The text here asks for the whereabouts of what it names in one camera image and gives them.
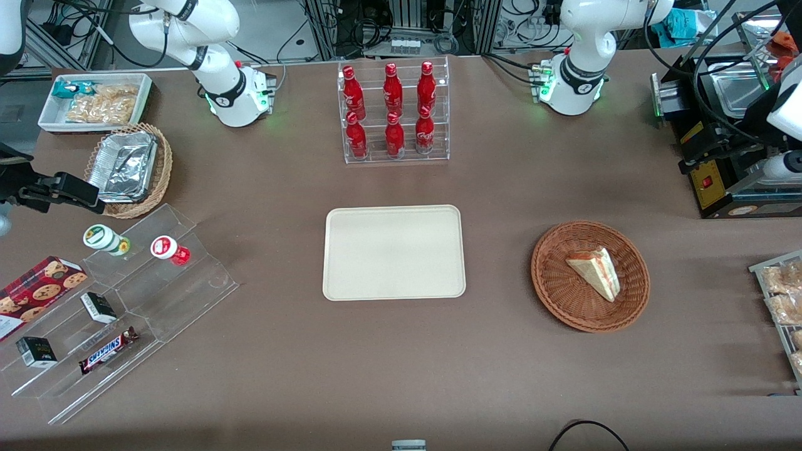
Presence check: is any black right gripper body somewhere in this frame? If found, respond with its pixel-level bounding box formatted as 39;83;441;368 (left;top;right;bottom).
0;143;39;206

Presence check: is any triangle sandwich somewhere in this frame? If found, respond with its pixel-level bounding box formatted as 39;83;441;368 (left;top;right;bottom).
565;246;622;303

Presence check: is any light wicker basket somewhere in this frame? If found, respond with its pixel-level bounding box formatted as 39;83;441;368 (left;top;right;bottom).
84;123;174;219

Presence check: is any tray of packaged pastries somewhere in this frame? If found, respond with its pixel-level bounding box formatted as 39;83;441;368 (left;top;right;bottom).
748;249;802;397

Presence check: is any brown wicker basket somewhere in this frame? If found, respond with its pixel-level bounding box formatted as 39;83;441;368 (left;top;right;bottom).
531;220;651;333

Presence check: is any beige plastic tray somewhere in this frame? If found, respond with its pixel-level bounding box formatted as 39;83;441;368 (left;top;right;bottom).
322;204;467;302

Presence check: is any green lid white jar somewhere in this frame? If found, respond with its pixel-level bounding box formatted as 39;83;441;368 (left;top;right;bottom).
83;224;132;257

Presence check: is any aluminium foil container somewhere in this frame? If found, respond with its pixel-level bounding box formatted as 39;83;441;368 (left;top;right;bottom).
87;131;159;204

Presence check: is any white rectangular snack bin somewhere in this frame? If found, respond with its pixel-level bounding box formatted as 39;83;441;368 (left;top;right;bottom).
38;73;154;134

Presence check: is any black machine with yellow labels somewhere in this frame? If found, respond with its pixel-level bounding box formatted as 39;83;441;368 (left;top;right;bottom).
650;55;802;220

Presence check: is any metal pan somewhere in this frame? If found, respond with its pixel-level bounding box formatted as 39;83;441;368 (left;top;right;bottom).
713;59;773;120

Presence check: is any clear bag of crackers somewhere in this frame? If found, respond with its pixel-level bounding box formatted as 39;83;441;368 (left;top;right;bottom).
65;84;140;125

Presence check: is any teal snack packet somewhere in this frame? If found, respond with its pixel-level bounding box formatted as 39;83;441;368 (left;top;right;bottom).
52;81;96;100

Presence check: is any red plaid cookie box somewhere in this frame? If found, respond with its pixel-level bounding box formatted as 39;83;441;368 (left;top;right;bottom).
0;256;89;343

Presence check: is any red lid white jar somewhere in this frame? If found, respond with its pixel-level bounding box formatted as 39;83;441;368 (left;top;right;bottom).
150;235;191;266

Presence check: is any small black box white label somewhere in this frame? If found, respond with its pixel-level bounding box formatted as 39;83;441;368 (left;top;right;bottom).
80;291;118;324

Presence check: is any clear acrylic stepped shelf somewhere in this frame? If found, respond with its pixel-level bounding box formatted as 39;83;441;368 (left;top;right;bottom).
0;203;240;426

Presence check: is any Snickers chocolate bar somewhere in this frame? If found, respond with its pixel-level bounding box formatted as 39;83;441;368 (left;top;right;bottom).
78;326;140;376

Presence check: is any small black box Face print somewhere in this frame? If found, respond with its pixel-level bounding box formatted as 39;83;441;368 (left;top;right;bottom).
16;336;58;368

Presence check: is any teal plastic bag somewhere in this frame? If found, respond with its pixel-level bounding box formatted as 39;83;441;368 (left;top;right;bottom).
650;7;719;48

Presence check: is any red cola bottle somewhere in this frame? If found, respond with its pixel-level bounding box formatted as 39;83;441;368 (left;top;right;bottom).
342;65;367;121
415;105;435;155
385;111;406;158
417;61;437;115
383;63;404;117
345;111;369;159

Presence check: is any clear acrylic bottle rack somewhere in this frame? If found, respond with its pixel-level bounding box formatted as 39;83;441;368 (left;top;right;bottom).
338;56;450;165

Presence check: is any black cable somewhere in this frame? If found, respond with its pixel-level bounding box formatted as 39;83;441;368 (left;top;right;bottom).
644;0;802;148
548;419;631;451
53;0;209;68

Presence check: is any aluminium frame rack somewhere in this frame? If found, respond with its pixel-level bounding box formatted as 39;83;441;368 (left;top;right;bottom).
303;0;503;58

